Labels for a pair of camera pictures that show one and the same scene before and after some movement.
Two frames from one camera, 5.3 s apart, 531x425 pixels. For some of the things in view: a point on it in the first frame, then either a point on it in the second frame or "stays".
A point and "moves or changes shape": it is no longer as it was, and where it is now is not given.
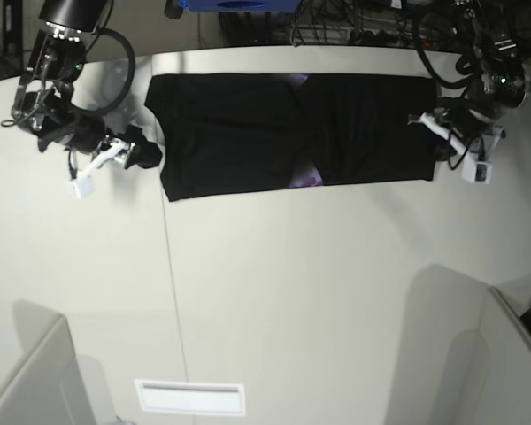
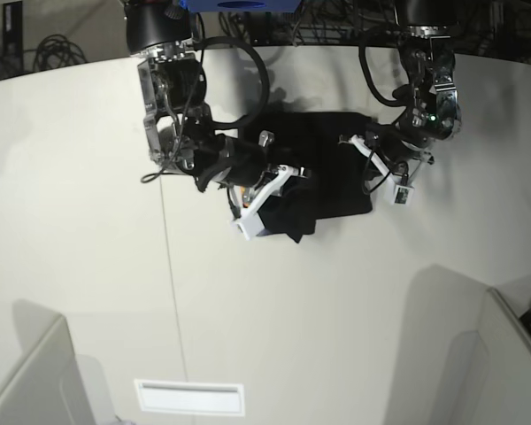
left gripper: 85,135 -> 239,163
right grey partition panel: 497,374 stays
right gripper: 470,119 -> 398,147
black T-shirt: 223,133 moves or changes shape
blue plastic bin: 240,5 stays
